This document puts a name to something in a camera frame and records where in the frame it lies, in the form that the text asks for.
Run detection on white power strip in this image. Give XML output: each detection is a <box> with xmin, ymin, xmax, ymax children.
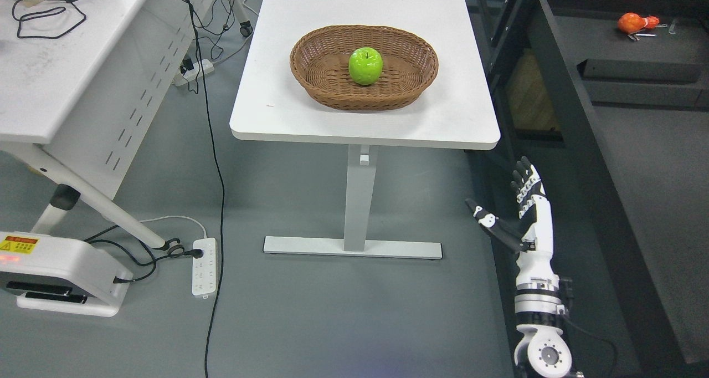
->
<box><xmin>192</xmin><ymin>237</ymin><xmax>218</xmax><ymax>299</ymax></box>
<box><xmin>172</xmin><ymin>59</ymin><xmax>214</xmax><ymax>87</ymax></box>

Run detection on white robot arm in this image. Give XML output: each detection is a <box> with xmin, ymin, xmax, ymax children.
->
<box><xmin>513</xmin><ymin>250</ymin><xmax>585</xmax><ymax>377</ymax></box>

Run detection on black metal shelf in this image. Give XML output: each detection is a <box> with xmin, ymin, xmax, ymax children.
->
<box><xmin>465</xmin><ymin>0</ymin><xmax>707</xmax><ymax>377</ymax></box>

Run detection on white machine with warning label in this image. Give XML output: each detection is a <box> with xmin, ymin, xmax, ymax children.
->
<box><xmin>1</xmin><ymin>231</ymin><xmax>133</xmax><ymax>317</ymax></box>

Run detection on green apple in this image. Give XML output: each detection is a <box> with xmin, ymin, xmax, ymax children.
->
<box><xmin>348</xmin><ymin>47</ymin><xmax>383</xmax><ymax>86</ymax></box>

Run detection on orange toy on shelf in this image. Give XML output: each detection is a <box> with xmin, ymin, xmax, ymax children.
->
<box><xmin>617</xmin><ymin>12</ymin><xmax>660</xmax><ymax>34</ymax></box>

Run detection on white standing desk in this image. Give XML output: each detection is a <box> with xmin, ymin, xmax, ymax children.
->
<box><xmin>230</xmin><ymin>0</ymin><xmax>501</xmax><ymax>260</ymax></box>

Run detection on white power strip near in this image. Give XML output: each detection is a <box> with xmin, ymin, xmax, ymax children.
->
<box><xmin>192</xmin><ymin>237</ymin><xmax>218</xmax><ymax>299</ymax></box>

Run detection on white folding table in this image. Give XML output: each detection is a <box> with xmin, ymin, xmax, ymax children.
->
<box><xmin>0</xmin><ymin>0</ymin><xmax>228</xmax><ymax>250</ymax></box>

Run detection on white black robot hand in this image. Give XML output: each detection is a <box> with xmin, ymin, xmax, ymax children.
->
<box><xmin>465</xmin><ymin>156</ymin><xmax>554</xmax><ymax>255</ymax></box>

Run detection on brown wicker basket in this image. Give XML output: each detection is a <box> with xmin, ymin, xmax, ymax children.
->
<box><xmin>290</xmin><ymin>25</ymin><xmax>439</xmax><ymax>111</ymax></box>

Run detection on long black floor cable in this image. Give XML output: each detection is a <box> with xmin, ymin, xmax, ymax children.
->
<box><xmin>161</xmin><ymin>0</ymin><xmax>227</xmax><ymax>378</ymax></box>

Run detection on white power strip far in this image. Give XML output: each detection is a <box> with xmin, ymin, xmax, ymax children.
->
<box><xmin>172</xmin><ymin>59</ymin><xmax>214</xmax><ymax>87</ymax></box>

